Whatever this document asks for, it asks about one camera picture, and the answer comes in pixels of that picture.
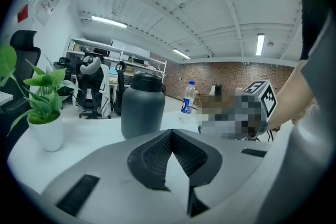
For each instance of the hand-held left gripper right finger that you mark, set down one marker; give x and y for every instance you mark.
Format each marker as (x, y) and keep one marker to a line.
(199, 162)

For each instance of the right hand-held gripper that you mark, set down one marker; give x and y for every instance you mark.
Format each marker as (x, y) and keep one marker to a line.
(265, 102)

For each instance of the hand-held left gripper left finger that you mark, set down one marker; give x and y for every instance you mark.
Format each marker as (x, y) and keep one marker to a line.
(149, 162)

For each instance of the person's right forearm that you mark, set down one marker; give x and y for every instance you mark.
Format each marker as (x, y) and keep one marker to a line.
(291, 94)

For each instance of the dark grey insulated bottle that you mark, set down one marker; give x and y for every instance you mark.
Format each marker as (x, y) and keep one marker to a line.
(143, 110)

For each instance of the clear plastic water bottle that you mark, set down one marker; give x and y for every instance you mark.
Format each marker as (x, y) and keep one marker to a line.
(187, 107)

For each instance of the long ceiling light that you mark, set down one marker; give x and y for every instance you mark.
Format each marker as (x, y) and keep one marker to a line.
(109, 21)
(181, 53)
(260, 44)

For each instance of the white table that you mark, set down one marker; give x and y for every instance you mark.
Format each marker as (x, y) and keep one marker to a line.
(86, 139)

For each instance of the person's grey shirt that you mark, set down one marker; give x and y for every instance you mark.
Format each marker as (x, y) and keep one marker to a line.
(302, 165)

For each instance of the slim black office chair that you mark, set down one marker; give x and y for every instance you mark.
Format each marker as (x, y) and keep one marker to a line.
(120, 86)

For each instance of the white jacket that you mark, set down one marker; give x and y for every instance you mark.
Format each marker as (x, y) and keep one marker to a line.
(105, 91)

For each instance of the office chair with grey headrest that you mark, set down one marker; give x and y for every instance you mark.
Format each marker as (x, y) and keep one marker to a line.
(90, 86)

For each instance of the computer monitor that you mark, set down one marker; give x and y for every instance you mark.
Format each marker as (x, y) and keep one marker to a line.
(113, 70)

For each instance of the green plant in white pot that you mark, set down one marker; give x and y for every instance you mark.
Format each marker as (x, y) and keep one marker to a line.
(48, 131)

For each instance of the white storage shelf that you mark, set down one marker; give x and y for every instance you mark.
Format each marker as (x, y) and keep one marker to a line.
(115, 51)

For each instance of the small black office chair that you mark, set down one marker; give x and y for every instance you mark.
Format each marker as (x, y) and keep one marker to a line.
(63, 65)

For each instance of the black mesh office chair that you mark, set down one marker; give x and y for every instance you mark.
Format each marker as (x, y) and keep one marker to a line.
(25, 55)

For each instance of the white wall poster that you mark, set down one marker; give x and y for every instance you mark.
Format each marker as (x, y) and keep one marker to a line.
(48, 4)

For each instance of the red wall sign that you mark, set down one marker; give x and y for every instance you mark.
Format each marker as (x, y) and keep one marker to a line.
(22, 13)

